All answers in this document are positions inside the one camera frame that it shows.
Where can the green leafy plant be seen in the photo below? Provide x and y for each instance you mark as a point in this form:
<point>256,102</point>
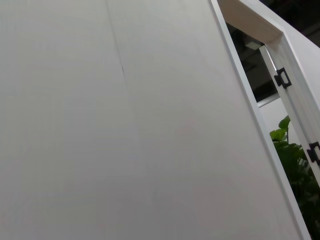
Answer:
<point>290,155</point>

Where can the black window hinge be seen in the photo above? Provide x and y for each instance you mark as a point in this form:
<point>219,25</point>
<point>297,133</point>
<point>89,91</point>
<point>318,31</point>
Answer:
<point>314,153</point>
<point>282,78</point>

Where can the white cabinet door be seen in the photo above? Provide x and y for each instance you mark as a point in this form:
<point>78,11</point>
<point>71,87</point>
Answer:
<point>237,62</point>

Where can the white open window sash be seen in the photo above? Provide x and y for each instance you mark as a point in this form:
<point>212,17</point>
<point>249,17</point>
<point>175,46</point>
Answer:
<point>287,100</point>

